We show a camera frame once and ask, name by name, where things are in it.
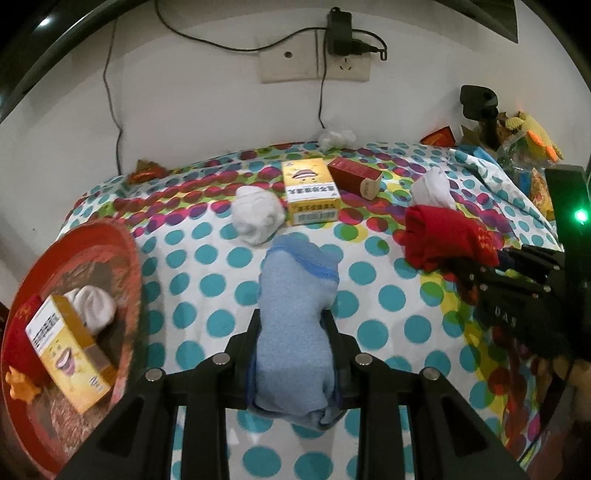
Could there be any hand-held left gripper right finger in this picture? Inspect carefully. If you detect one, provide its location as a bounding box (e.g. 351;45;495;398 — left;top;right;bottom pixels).
321;310;532;480

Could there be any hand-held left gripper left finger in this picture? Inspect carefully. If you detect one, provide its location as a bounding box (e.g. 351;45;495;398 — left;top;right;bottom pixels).
55;308;262;480

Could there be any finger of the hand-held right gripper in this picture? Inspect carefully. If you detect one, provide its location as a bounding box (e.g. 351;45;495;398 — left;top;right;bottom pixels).
441;256;552;301
501;246;566;278

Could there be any light blue sock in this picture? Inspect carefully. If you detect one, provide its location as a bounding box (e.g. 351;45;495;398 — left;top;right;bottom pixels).
252;233;345;430

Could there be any red sock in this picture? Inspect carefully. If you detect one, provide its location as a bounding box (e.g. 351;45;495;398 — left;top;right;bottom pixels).
0;295;51;384
399;205;502;273

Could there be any yellow box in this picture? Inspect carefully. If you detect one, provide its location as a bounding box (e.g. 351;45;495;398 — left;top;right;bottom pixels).
281;158;342;226
25;295;117;415

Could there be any round red tray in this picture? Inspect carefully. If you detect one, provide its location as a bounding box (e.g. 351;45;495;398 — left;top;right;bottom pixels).
0;219;144;480

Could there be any polka dot blanket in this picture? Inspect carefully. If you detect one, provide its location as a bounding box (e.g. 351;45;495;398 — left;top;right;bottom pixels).
60;141;561;480

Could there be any rolled white sock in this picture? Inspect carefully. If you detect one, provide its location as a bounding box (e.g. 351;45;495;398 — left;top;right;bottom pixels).
231;186;286;246

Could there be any yellow plush toy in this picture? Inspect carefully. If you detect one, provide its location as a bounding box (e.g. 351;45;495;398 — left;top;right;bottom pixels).
503;111;565;161

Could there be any red packet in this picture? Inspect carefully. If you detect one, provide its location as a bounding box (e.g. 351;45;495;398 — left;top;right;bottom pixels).
421;126;457;147

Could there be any small white sock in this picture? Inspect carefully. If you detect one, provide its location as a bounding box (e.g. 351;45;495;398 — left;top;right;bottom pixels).
62;285;118;335

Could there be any dark red box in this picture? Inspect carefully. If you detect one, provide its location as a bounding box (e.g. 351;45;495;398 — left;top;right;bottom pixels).
327;156;382;200

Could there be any black stand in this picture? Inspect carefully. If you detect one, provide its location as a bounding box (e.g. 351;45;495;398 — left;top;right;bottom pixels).
459;85;499;151

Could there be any red gold wrapper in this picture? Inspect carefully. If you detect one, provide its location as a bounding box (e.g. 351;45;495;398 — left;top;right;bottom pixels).
129;159;166;184

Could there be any crumpled white tissue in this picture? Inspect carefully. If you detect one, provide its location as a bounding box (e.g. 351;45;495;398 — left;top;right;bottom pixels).
318;128;358;149

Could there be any orange toy figure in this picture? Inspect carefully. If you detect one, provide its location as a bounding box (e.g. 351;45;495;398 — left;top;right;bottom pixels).
6;367;41;402

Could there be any thin black cable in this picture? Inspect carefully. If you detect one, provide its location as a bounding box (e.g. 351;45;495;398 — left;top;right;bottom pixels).
104;18;124;176
318;76;329;132

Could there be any dark wall panel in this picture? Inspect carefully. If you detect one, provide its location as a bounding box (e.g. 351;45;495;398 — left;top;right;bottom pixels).
462;0;518;44

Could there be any beige wall socket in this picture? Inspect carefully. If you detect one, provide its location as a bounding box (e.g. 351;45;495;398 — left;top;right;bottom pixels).
257;30;371;84

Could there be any curved black cable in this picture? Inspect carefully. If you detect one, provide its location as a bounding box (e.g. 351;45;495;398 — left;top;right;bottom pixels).
154;0;329;52

